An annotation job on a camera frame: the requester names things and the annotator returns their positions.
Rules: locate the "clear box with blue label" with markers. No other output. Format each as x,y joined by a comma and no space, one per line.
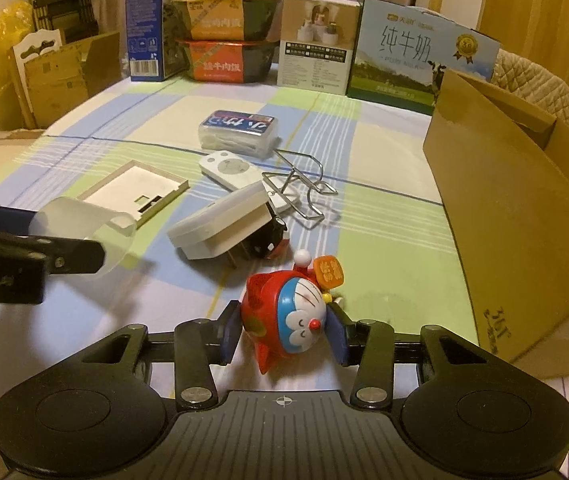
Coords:
239,132

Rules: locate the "wooden door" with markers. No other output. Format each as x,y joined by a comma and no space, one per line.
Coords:
539,5

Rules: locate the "translucent white plastic cup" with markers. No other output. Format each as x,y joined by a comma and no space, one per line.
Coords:
77,220

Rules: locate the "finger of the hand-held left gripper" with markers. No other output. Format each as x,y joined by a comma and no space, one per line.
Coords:
4,219
74,256

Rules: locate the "white square frame plate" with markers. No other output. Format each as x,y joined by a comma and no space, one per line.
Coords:
134,185

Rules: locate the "white remote control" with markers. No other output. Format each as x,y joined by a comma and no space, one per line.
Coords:
227,170

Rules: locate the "milk case with meadow print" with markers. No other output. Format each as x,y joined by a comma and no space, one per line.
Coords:
414,60

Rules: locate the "white carved board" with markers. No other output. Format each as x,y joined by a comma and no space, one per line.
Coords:
32,55

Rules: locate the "closed brown cardboard box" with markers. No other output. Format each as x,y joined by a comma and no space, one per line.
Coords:
89,65

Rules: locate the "white power adapter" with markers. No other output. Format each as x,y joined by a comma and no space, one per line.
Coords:
219,222

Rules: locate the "oval food box yellow label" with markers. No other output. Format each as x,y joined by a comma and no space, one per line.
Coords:
219,17

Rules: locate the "small black toy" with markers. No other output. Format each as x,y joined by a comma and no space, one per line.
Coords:
274,237

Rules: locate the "oval food box red label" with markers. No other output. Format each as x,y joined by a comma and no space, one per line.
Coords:
224,62

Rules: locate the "red cat robot toy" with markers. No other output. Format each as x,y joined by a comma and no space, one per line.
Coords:
289,310

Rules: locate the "quilted beige chair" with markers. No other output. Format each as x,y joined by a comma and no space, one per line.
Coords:
554,95

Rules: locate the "tall blue milk carton box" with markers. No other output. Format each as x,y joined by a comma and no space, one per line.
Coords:
164,15

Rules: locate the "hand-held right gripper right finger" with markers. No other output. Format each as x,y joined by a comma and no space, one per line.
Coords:
337,335

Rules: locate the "white product box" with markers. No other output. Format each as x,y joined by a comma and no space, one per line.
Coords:
314,45

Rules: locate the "brown cardboard box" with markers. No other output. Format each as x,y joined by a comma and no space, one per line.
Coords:
89,65
504,220

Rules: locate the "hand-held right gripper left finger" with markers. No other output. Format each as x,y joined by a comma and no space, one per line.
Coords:
230,332

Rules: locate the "checked bedsheet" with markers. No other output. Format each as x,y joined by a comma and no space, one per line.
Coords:
314,125

